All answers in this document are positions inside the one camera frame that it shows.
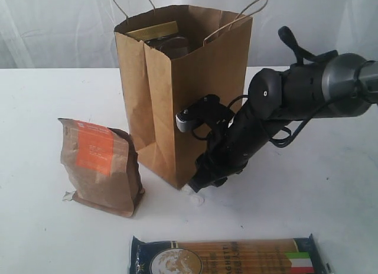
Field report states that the brown coffee pouch orange label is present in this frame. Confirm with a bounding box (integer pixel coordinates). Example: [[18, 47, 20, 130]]
[[59, 118, 145, 218]]

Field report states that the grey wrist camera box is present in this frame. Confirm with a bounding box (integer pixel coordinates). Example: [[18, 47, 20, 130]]
[[175, 94, 234, 132]]

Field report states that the white pebble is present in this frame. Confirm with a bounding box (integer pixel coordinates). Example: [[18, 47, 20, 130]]
[[181, 184, 195, 195], [190, 194, 204, 207]]

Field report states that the spaghetti package dark blue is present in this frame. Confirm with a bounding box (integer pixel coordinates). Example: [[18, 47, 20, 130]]
[[129, 236, 332, 274]]

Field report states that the clear jar gold lid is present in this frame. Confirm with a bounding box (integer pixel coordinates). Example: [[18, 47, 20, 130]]
[[126, 21, 190, 60]]

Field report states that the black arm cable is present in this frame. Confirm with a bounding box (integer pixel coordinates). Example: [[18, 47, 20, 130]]
[[191, 58, 378, 146]]

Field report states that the brown paper shopping bag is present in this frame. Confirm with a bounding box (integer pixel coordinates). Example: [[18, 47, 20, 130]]
[[114, 5, 255, 188]]

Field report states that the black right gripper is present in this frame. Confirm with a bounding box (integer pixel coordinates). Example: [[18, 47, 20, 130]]
[[188, 102, 269, 193]]

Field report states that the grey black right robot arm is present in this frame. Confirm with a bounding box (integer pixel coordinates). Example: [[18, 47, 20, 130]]
[[177, 26, 377, 192]]

